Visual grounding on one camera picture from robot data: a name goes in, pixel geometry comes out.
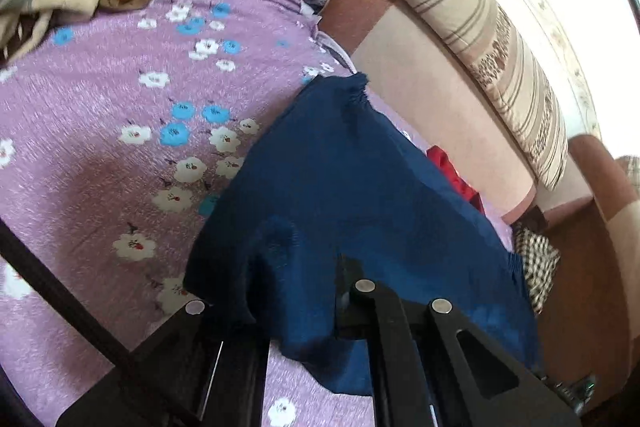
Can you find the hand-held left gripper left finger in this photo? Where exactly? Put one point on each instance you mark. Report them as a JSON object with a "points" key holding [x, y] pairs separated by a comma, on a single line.
{"points": [[200, 357]]}

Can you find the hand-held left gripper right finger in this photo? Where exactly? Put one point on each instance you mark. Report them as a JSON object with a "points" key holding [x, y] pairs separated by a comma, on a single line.
{"points": [[400, 357]]}

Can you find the blue jacket with red collar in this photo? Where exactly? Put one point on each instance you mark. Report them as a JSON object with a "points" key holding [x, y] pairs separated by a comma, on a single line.
{"points": [[350, 187]]}

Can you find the black and white checkered cloth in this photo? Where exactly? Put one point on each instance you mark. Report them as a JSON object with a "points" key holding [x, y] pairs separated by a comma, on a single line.
{"points": [[537, 262]]}

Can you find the wooden bedside cabinet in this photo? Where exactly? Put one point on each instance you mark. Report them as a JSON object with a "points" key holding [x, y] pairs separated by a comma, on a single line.
{"points": [[590, 307]]}

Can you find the purple floral bed sheet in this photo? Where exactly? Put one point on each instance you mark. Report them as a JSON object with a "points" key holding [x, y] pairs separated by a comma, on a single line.
{"points": [[100, 132]]}

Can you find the pink upholstered headboard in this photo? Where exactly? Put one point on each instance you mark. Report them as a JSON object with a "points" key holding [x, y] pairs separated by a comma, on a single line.
{"points": [[440, 97]]}

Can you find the pink upholstered chair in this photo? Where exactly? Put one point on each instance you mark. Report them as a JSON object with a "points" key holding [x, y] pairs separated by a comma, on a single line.
{"points": [[610, 187]]}

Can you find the striped cushion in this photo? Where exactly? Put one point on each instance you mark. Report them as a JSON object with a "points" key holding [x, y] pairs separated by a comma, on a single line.
{"points": [[631, 172]]}

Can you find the striped floral pillow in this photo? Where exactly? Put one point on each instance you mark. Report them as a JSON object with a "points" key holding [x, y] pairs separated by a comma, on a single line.
{"points": [[505, 57]]}

